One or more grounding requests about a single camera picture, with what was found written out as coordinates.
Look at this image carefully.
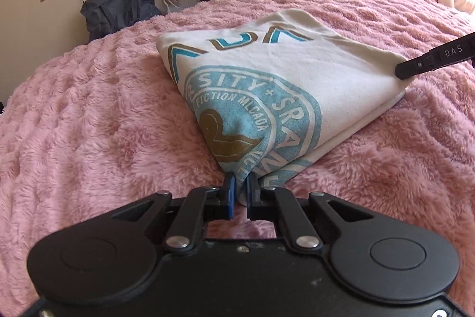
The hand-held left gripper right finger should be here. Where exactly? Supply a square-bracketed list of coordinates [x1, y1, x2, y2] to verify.
[246, 172, 376, 254]

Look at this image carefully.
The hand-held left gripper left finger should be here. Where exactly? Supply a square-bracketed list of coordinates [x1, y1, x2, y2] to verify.
[110, 172, 237, 254]

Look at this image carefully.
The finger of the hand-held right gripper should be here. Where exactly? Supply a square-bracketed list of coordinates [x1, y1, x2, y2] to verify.
[394, 41, 475, 80]

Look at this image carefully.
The white printed t-shirt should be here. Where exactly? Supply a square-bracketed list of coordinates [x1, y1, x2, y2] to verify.
[156, 10, 417, 208]

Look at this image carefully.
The pink fluffy blanket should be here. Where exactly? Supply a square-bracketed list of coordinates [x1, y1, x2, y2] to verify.
[0, 0, 475, 303]

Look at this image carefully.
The small white plastic bag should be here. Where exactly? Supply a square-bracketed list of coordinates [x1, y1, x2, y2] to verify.
[162, 0, 185, 15]

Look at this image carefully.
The dark blue bag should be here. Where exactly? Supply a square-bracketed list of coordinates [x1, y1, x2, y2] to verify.
[80, 0, 164, 43]

